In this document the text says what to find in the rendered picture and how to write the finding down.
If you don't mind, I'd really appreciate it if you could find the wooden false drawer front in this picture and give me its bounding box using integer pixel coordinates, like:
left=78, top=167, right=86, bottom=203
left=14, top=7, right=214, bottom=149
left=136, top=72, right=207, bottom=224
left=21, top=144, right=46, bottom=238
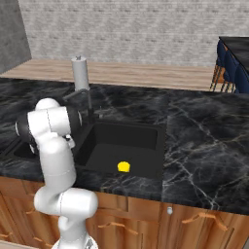
left=95, top=192, right=130, bottom=212

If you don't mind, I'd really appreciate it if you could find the white paper towel roll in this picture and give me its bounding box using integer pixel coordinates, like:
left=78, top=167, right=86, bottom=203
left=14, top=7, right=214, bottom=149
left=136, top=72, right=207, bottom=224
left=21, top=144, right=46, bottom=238
left=70, top=54, right=91, bottom=92

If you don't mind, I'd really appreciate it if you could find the small yellow object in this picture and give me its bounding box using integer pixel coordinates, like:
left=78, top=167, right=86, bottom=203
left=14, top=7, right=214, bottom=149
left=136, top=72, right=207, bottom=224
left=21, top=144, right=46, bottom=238
left=117, top=160, right=131, bottom=174

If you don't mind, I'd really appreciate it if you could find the black double basin sink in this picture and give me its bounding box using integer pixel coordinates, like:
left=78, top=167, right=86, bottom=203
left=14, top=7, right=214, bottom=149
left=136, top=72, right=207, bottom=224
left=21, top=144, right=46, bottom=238
left=0, top=118, right=168, bottom=183

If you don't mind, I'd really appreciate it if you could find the dark grey sink tap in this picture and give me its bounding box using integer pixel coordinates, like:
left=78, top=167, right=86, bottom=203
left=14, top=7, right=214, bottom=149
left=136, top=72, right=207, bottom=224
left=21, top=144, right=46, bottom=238
left=61, top=88, right=110, bottom=125

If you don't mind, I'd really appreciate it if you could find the wooden cupboard door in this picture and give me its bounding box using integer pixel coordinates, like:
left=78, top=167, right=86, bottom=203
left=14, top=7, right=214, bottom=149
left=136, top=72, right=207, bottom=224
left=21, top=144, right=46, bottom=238
left=158, top=203, right=249, bottom=249
left=0, top=176, right=61, bottom=249
left=85, top=208, right=144, bottom=249

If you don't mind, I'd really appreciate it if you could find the blue chair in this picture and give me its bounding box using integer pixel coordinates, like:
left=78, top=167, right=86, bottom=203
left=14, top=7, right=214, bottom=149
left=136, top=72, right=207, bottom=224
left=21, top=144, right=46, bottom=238
left=221, top=48, right=240, bottom=93
left=233, top=63, right=249, bottom=95
left=209, top=39, right=229, bottom=91

